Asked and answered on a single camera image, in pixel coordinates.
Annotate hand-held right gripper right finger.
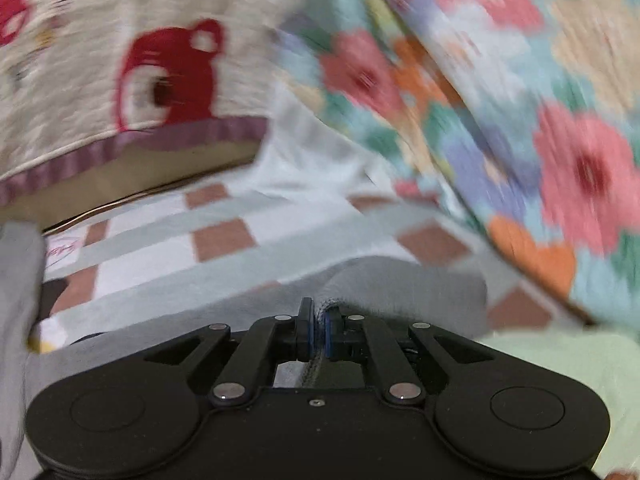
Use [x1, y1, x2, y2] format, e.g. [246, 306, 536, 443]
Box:
[324, 305, 497, 407]

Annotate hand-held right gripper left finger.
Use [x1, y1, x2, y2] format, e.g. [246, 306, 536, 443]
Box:
[144, 297, 316, 407]

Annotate grey ribbed sweater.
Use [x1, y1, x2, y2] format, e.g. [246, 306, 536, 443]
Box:
[0, 220, 488, 480]

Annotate checkered pastel rug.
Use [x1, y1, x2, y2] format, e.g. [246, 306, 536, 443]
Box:
[27, 170, 601, 356]

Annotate white bed sheet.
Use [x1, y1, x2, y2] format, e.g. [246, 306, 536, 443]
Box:
[252, 90, 401, 201]

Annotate pale green cloth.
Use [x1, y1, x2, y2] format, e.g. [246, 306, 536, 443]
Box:
[475, 322, 640, 480]

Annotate colourful floral blanket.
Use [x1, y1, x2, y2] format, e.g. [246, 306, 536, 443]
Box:
[272, 0, 640, 326]

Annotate white quilted bedspread red bears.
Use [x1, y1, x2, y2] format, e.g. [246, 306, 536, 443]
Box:
[0, 0, 301, 206]

